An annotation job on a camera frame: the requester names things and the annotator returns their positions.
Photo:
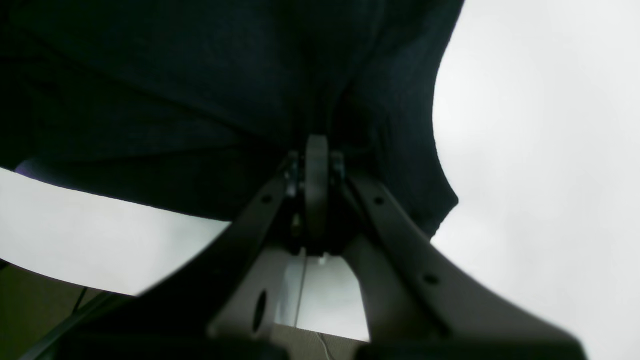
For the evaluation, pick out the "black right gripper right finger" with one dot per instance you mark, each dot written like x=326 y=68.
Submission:
x=418 y=305

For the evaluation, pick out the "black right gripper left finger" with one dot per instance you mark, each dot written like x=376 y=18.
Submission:
x=222 y=304

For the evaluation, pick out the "black T-shirt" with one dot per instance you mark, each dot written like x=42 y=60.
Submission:
x=190 y=105

